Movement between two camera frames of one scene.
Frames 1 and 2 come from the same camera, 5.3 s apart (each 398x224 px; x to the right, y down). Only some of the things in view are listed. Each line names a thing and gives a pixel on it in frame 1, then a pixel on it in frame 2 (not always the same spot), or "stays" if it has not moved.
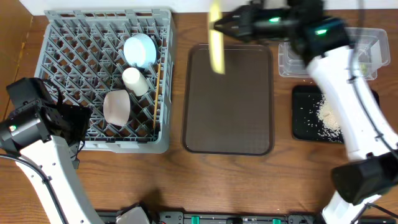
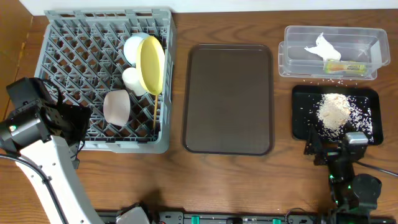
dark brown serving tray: x=231 y=113 stays
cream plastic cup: x=135 y=81 stays
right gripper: x=226 y=23 → x=311 y=150
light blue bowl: x=139 y=50 stays
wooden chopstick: x=157 y=96 stays
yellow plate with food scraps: x=216 y=38 → x=150 y=63
